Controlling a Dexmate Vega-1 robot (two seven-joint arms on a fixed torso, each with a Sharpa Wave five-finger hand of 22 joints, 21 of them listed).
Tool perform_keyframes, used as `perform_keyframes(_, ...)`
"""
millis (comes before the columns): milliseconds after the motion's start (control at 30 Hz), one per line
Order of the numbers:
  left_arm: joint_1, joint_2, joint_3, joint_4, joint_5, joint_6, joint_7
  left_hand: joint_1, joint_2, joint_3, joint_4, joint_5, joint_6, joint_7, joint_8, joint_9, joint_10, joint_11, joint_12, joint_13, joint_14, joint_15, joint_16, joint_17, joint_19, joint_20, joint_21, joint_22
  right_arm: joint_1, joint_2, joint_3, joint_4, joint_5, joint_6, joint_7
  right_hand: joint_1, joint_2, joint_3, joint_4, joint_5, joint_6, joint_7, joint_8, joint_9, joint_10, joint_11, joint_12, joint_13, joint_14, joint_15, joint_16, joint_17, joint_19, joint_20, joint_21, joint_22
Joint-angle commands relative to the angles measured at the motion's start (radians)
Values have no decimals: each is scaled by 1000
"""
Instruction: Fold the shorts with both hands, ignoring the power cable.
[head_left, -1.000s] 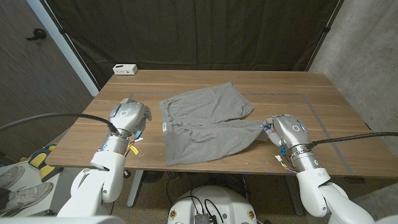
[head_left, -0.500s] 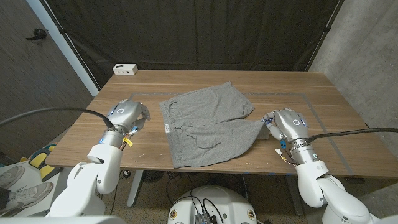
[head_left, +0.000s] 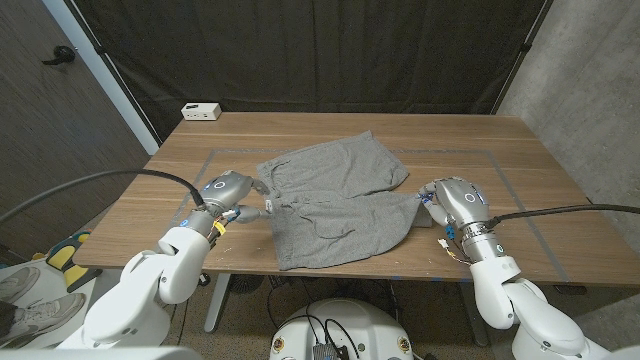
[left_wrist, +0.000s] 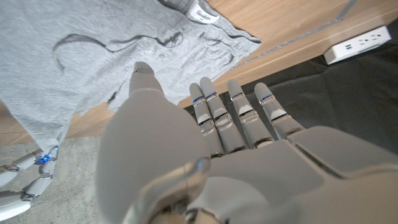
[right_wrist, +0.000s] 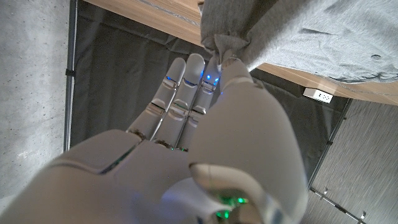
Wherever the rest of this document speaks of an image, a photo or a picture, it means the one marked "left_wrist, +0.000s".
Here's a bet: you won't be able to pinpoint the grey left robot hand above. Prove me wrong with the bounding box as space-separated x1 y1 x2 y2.
95 61 398 224

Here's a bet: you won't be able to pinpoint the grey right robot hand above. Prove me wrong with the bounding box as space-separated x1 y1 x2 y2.
0 145 60 222

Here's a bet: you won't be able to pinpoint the grey fabric shorts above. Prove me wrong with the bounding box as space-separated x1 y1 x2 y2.
0 0 262 153

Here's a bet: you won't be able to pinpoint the white power strip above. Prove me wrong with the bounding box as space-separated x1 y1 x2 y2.
323 26 392 65

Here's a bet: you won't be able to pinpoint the black backdrop curtain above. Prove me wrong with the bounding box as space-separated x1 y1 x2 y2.
183 18 398 155

